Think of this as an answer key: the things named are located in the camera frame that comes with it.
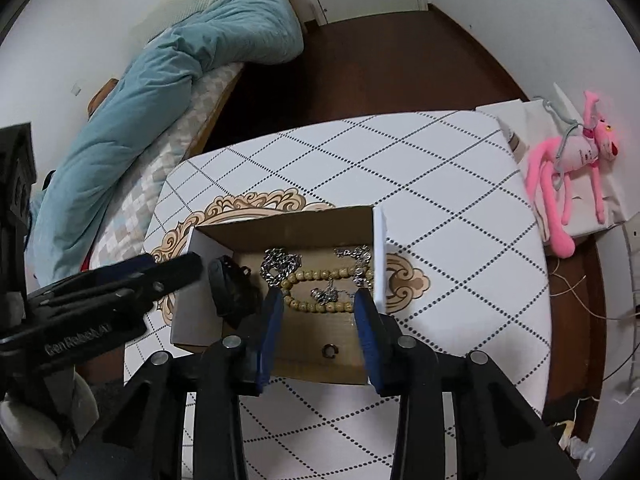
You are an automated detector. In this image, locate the white cardboard box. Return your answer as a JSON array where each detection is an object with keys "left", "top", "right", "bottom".
[{"left": 171, "top": 204, "right": 386, "bottom": 385}]

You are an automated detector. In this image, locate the silver chain necklace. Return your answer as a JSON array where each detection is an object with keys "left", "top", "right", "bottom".
[{"left": 309, "top": 244, "right": 374, "bottom": 306}]

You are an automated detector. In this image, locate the silver chain bracelet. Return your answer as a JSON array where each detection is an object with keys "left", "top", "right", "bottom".
[{"left": 259, "top": 246, "right": 304, "bottom": 288}]

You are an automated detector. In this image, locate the checkered bed sheet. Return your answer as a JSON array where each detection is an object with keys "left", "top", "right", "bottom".
[{"left": 84, "top": 63, "right": 243, "bottom": 270}]

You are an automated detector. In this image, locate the teal quilted duvet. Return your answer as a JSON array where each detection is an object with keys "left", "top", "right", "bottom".
[{"left": 26, "top": 0, "right": 304, "bottom": 285}]

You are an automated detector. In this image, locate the brown pillow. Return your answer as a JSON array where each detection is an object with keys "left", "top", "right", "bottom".
[{"left": 87, "top": 78, "right": 119, "bottom": 118}]

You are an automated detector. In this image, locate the wooden bead bracelet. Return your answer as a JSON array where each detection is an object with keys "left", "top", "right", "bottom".
[{"left": 276, "top": 266, "right": 377, "bottom": 313}]

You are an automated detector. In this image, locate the pink panther plush toy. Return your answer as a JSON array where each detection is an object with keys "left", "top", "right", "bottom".
[{"left": 525, "top": 90, "right": 620, "bottom": 259}]

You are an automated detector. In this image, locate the white patterned tablecloth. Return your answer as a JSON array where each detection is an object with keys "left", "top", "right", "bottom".
[{"left": 143, "top": 110, "right": 551, "bottom": 479}]

